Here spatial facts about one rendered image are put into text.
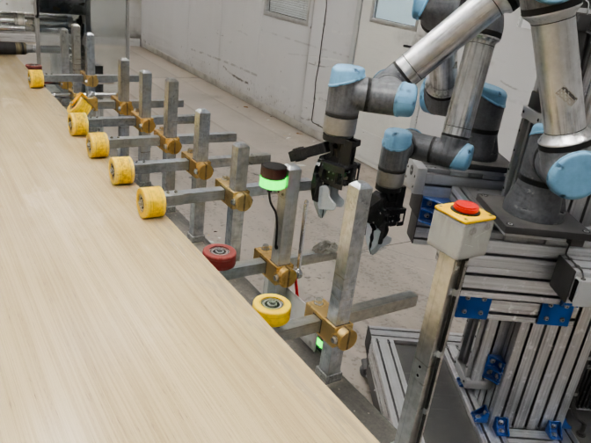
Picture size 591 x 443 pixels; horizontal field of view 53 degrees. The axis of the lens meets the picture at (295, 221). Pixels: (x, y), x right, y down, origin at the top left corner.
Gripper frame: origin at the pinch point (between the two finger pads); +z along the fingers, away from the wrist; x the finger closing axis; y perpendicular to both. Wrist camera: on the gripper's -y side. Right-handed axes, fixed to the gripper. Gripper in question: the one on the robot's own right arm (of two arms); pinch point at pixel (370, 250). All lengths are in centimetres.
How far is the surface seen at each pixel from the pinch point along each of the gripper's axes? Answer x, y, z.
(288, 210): -5.9, -33.6, -19.1
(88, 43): 169, -35, -29
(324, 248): -0.8, -17.4, -4.0
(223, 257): -3.5, -48.6, -8.1
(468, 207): -56, -34, -41
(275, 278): -7.6, -36.2, -2.3
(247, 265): -1.3, -40.7, -3.5
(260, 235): 170, 67, 83
